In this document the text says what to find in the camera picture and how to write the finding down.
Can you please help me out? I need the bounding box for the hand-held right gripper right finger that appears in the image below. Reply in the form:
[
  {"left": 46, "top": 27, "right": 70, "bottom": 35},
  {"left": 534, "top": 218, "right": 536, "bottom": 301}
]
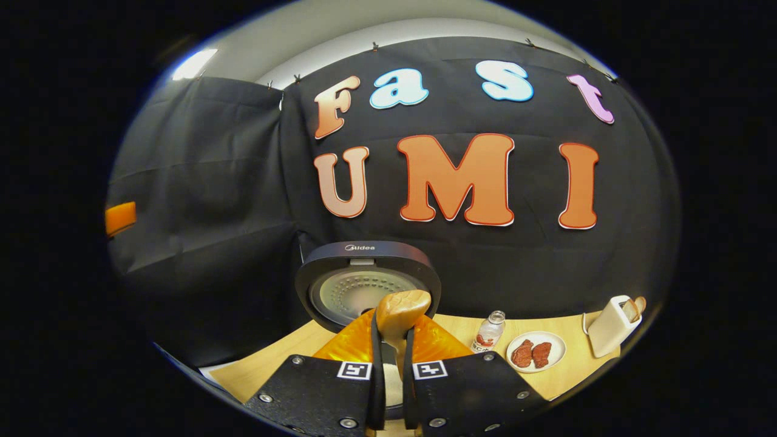
[{"left": 402, "top": 313, "right": 550, "bottom": 437}]

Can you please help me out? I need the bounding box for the white toaster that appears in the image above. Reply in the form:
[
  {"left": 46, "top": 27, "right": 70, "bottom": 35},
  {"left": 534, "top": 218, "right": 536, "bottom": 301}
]
[{"left": 587, "top": 295, "right": 643, "bottom": 358}]

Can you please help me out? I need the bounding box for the black rice cooker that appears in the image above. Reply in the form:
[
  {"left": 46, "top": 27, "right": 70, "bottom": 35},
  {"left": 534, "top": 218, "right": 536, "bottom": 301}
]
[{"left": 295, "top": 240, "right": 442, "bottom": 419}]

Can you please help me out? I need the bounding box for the white round plate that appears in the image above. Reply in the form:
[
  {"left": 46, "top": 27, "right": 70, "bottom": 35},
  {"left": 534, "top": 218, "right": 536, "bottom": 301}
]
[{"left": 506, "top": 331, "right": 567, "bottom": 373}]

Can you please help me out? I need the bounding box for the wooden spoon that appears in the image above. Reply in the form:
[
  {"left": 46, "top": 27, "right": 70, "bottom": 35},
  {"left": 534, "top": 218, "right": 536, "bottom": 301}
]
[{"left": 376, "top": 290, "right": 432, "bottom": 380}]

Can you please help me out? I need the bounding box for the small clear bottle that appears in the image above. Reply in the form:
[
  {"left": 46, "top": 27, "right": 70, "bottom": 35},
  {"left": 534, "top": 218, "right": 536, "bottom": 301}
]
[{"left": 471, "top": 310, "right": 506, "bottom": 354}]

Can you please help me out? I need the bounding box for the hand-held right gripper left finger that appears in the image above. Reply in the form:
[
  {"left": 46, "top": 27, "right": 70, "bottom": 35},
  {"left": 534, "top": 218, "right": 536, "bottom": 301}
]
[{"left": 243, "top": 310, "right": 387, "bottom": 437}]

